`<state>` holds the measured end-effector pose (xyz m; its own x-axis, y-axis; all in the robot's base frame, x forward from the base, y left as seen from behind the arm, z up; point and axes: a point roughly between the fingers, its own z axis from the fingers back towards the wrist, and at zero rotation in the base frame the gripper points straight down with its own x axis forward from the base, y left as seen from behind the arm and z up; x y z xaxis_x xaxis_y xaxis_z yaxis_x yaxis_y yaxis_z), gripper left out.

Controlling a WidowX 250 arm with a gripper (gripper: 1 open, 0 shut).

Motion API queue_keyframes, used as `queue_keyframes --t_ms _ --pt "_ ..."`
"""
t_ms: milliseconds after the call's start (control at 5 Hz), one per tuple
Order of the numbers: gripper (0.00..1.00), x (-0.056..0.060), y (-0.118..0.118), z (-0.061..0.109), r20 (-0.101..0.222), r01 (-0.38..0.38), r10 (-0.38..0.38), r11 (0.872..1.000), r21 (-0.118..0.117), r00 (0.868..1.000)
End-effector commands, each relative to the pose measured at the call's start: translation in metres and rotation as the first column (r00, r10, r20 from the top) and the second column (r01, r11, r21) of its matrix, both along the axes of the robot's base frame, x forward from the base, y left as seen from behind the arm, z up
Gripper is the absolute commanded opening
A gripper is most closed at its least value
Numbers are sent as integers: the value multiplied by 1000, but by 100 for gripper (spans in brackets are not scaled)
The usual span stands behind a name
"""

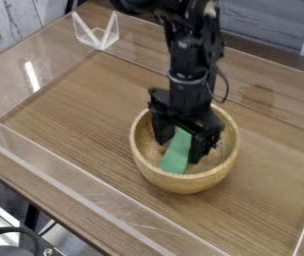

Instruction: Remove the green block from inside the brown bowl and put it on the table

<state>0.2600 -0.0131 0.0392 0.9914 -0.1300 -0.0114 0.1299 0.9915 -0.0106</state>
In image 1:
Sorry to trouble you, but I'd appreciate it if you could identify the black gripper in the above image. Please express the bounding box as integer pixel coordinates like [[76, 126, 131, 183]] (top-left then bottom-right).
[[148, 87, 224, 164]]

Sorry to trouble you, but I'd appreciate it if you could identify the green rectangular block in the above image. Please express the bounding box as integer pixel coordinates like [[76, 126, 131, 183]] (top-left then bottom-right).
[[159, 127, 192, 175]]

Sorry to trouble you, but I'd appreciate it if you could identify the brown wooden bowl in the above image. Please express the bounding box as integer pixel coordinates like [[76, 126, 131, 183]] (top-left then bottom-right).
[[130, 105, 241, 194]]

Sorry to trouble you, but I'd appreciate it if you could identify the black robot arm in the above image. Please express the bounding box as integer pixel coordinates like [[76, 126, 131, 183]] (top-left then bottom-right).
[[110, 0, 224, 164]]

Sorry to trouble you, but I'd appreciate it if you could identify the clear acrylic tray barrier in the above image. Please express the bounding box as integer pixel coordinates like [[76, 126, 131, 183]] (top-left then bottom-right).
[[0, 6, 304, 256]]

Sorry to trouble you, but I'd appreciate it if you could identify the black table leg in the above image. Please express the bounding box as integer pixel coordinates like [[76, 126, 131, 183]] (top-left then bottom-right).
[[24, 204, 40, 230]]

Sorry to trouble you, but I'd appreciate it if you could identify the black metal bracket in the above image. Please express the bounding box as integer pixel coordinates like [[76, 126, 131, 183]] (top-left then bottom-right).
[[19, 226, 66, 256]]

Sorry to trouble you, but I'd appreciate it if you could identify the black cable loop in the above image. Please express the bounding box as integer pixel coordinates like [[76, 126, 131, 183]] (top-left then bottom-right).
[[0, 227, 43, 256]]

